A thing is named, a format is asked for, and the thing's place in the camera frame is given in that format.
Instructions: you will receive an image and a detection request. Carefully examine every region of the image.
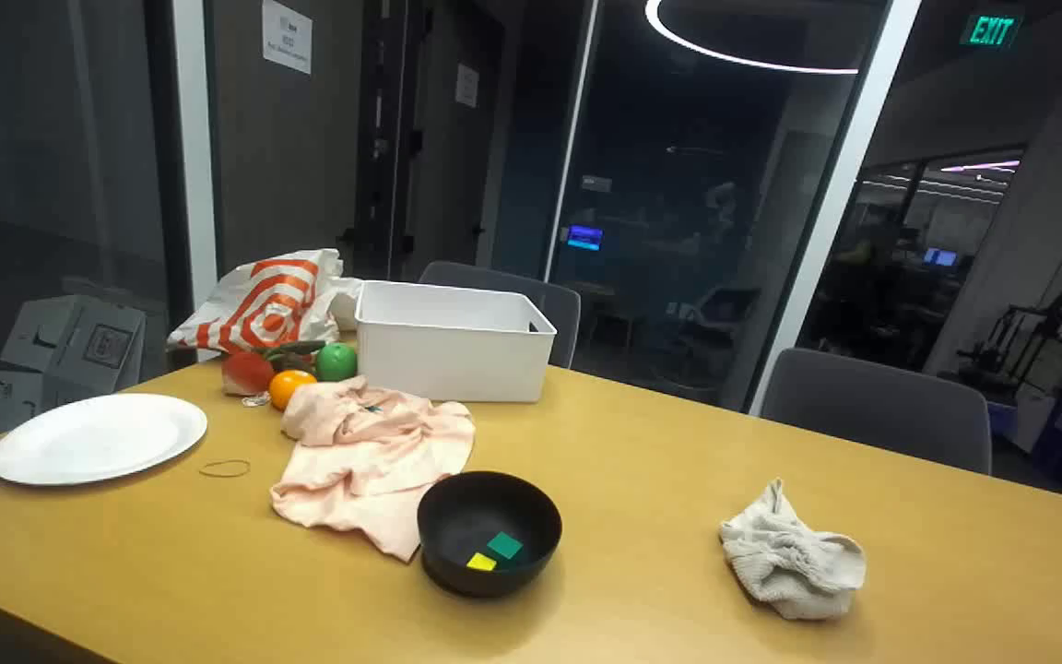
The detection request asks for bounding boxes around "grey chair on right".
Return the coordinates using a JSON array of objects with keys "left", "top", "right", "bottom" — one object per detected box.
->
[{"left": 759, "top": 346, "right": 991, "bottom": 474}]

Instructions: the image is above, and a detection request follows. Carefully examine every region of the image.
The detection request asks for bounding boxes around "rubber band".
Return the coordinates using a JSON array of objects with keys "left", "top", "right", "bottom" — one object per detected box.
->
[{"left": 200, "top": 458, "right": 251, "bottom": 481}]

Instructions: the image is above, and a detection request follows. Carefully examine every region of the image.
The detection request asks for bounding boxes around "grey towel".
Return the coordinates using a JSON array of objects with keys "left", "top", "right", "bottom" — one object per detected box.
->
[{"left": 720, "top": 481, "right": 866, "bottom": 624}]

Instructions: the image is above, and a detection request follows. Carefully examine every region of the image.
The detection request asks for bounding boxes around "white plastic bin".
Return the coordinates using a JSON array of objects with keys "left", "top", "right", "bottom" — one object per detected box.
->
[{"left": 352, "top": 279, "right": 555, "bottom": 401}]

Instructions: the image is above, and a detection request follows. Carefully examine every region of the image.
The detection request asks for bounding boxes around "red toy pepper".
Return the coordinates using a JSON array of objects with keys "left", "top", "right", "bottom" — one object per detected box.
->
[{"left": 222, "top": 350, "right": 271, "bottom": 399}]

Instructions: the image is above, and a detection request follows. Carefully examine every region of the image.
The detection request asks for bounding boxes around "white paper sign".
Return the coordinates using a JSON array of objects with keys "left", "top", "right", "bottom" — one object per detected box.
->
[{"left": 260, "top": 0, "right": 312, "bottom": 73}]

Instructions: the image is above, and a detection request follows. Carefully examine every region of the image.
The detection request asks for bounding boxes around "yellow block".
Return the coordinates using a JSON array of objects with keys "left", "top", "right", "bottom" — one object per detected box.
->
[{"left": 463, "top": 555, "right": 496, "bottom": 572}]

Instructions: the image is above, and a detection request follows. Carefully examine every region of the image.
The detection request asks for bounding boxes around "green exit sign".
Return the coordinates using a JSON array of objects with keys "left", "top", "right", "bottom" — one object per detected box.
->
[{"left": 963, "top": 16, "right": 1021, "bottom": 47}]

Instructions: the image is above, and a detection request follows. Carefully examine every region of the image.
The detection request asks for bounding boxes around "pink crumpled towel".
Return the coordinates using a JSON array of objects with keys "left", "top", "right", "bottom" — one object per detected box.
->
[{"left": 267, "top": 380, "right": 476, "bottom": 560}]

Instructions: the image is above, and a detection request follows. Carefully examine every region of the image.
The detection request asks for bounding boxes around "black bowl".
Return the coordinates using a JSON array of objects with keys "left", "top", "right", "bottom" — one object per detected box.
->
[{"left": 417, "top": 474, "right": 562, "bottom": 597}]

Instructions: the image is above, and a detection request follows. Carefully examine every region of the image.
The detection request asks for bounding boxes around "orange white patterned bag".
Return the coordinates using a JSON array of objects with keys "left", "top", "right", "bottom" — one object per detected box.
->
[{"left": 164, "top": 247, "right": 341, "bottom": 350}]

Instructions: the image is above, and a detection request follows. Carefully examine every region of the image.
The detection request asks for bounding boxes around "grey chair behind bin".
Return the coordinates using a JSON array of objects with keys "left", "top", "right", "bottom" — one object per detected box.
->
[{"left": 417, "top": 259, "right": 585, "bottom": 368}]

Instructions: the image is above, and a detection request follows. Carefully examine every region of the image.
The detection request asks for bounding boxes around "white round plate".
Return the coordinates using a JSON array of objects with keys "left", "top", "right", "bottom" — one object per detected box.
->
[{"left": 0, "top": 395, "right": 210, "bottom": 487}]

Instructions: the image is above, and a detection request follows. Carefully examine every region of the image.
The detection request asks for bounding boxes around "green block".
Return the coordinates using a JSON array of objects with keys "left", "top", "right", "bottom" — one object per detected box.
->
[{"left": 486, "top": 530, "right": 524, "bottom": 560}]

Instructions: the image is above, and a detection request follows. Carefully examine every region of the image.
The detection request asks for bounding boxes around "green ball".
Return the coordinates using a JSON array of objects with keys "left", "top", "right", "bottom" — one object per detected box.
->
[{"left": 318, "top": 343, "right": 356, "bottom": 380}]

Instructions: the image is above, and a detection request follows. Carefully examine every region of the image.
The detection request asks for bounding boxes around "orange fruit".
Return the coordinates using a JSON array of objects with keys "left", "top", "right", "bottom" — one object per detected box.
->
[{"left": 267, "top": 368, "right": 318, "bottom": 411}]

